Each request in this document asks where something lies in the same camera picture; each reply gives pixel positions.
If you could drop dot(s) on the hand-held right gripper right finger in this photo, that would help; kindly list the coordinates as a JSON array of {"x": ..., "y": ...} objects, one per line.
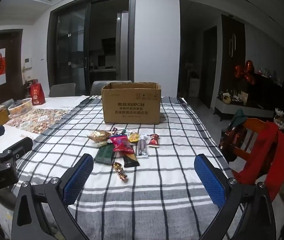
[{"x": 209, "y": 182}]

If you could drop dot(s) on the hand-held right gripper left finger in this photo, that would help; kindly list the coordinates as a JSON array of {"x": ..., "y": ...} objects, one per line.
[{"x": 78, "y": 180}]

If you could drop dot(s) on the dark green snack packet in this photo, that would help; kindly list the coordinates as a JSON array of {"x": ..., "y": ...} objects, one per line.
[{"x": 103, "y": 155}]

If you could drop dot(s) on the gold red candy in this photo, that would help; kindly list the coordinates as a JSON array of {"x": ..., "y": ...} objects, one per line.
[{"x": 120, "y": 171}]

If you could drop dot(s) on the green white candy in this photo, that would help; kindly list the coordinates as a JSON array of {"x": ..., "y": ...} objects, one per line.
[{"x": 102, "y": 144}]

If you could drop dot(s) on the black gold snack packet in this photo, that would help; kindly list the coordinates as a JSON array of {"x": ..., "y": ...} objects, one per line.
[{"x": 130, "y": 160}]

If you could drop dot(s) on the small red snack packet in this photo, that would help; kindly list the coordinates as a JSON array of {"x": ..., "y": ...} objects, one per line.
[{"x": 154, "y": 140}]

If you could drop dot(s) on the yellow snack packet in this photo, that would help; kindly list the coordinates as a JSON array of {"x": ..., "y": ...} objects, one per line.
[{"x": 133, "y": 137}]

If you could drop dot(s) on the grey white stick packet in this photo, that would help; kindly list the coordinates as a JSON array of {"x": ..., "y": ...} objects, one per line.
[{"x": 142, "y": 146}]

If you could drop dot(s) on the brown cardboard box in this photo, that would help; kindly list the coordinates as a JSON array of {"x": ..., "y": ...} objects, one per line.
[{"x": 132, "y": 105}]

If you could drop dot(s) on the patterned table runner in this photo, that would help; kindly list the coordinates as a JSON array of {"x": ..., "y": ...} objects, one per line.
[{"x": 39, "y": 120}]

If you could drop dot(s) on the woven basket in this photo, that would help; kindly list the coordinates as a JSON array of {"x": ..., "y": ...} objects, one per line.
[{"x": 21, "y": 108}]

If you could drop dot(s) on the grey white plaid tablecloth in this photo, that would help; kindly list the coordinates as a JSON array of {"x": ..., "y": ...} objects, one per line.
[{"x": 172, "y": 155}]

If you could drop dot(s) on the red gift bag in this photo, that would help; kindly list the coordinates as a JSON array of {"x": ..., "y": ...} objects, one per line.
[{"x": 37, "y": 95}]

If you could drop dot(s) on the wooden chair with red cloth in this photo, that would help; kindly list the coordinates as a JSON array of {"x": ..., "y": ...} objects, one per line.
[{"x": 269, "y": 150}]

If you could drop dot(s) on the green cloth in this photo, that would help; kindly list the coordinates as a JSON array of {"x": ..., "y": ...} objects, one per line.
[{"x": 238, "y": 118}]

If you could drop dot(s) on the grey chair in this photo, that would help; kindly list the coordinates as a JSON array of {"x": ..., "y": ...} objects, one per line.
[
  {"x": 97, "y": 87},
  {"x": 62, "y": 90}
]

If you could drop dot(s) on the brown door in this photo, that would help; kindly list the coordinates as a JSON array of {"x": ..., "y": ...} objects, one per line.
[{"x": 11, "y": 62}]

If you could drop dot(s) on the white low bench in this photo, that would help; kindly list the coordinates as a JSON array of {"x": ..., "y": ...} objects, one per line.
[{"x": 244, "y": 108}]

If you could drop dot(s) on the small yellow basket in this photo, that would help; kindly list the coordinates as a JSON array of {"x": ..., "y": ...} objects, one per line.
[{"x": 226, "y": 99}]

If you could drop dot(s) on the white paper bag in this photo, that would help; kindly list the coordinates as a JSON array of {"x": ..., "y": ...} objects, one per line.
[{"x": 194, "y": 87}]

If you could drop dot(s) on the dark sliding glass door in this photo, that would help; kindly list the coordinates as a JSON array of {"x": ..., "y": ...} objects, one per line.
[{"x": 67, "y": 42}]

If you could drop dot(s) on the red balloon cluster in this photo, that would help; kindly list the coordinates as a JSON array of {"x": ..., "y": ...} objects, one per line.
[{"x": 249, "y": 67}]

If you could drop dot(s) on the dark tall wardrobe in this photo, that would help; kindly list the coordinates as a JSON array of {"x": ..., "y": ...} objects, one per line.
[{"x": 233, "y": 55}]

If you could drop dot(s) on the white wall intercom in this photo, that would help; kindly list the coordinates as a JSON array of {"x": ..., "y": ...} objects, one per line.
[{"x": 28, "y": 63}]

